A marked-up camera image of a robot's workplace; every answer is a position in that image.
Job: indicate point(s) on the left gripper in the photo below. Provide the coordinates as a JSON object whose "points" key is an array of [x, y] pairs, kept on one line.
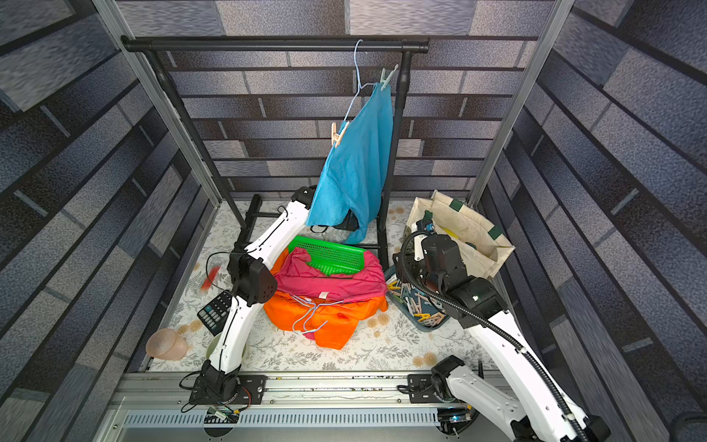
{"points": [[353, 225]]}

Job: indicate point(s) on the blue t-shirt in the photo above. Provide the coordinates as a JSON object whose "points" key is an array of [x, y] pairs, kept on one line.
{"points": [[354, 173]]}

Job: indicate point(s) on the beige clothespin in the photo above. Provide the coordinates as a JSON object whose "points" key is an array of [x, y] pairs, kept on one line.
{"points": [[338, 133]]}

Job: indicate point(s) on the orange garment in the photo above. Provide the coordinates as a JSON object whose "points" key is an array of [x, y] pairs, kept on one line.
{"points": [[325, 309]]}

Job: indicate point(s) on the light blue wire hanger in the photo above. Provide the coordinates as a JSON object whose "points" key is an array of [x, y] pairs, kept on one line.
{"points": [[360, 86]]}

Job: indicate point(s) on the white clothespin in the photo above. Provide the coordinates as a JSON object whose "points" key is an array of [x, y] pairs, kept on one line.
{"points": [[387, 76]]}

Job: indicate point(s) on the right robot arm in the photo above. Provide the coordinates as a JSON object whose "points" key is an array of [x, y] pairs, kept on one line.
{"points": [[537, 409]]}

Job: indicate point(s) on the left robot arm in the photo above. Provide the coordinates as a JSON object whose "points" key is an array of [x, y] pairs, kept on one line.
{"points": [[253, 285]]}

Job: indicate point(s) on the green plastic laundry basket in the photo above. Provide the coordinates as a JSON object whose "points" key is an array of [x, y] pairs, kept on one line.
{"points": [[328, 257]]}

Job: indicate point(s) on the teal clothespin tray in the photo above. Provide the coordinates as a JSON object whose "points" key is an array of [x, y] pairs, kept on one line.
{"points": [[419, 310]]}

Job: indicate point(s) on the pink garment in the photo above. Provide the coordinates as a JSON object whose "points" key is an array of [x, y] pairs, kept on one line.
{"points": [[295, 277]]}

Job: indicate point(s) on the black calculator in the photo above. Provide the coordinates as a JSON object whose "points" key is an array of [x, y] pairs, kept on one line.
{"points": [[214, 314]]}

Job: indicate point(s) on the green ceramic bowl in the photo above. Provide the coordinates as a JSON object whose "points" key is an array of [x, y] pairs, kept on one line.
{"points": [[212, 346]]}

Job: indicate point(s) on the pink plastic cup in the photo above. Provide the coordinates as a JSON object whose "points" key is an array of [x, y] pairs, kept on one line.
{"points": [[166, 344]]}

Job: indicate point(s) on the black clothes rack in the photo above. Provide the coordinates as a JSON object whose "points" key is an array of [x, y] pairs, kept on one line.
{"points": [[407, 48]]}

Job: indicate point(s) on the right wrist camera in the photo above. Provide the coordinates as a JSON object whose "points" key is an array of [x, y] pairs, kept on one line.
{"points": [[425, 224]]}

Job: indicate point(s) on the cream tote bag green handles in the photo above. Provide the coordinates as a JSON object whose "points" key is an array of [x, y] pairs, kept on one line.
{"points": [[483, 247]]}

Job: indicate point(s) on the spare wire hangers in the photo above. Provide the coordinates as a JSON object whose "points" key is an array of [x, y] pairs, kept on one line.
{"points": [[300, 325]]}

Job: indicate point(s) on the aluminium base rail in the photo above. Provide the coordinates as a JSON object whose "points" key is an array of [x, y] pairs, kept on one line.
{"points": [[310, 400]]}

